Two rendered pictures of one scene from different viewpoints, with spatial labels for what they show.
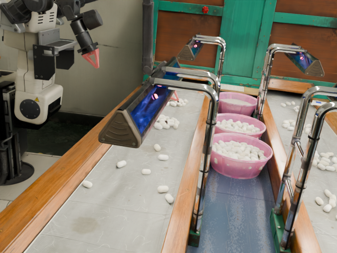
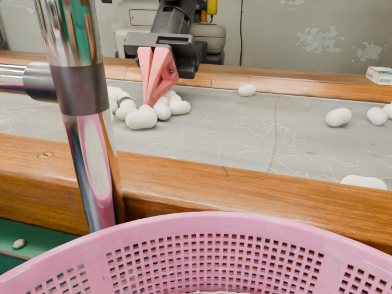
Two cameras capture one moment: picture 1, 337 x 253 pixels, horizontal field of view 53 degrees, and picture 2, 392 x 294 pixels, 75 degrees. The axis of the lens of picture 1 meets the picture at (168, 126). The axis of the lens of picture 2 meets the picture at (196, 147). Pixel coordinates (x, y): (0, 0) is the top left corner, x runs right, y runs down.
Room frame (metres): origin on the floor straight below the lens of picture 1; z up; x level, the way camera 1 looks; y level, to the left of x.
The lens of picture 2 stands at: (1.94, -0.37, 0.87)
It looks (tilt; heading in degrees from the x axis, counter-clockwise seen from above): 28 degrees down; 95
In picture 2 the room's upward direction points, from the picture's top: 1 degrees clockwise
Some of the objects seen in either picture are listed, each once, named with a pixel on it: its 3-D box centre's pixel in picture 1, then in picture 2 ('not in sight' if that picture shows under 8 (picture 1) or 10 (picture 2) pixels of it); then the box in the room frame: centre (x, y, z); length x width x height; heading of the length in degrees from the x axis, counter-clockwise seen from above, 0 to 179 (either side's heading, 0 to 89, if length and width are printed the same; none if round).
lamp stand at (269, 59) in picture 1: (279, 88); not in sight; (1.76, -0.56, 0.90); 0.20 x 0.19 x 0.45; 172
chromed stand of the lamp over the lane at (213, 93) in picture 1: (177, 153); not in sight; (0.85, -0.03, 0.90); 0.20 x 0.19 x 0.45; 172
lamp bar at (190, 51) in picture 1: (193, 44); not in sight; (1.83, -0.09, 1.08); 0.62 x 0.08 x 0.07; 172
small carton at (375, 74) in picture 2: not in sight; (382, 75); (2.23, 0.13, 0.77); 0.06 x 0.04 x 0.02; 82
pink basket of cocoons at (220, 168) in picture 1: (236, 156); not in sight; (1.25, -0.29, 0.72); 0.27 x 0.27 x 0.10
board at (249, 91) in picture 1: (235, 89); not in sight; (2.17, -0.42, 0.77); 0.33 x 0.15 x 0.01; 82
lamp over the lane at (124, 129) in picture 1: (155, 87); not in sight; (0.87, 0.05, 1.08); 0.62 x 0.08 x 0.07; 172
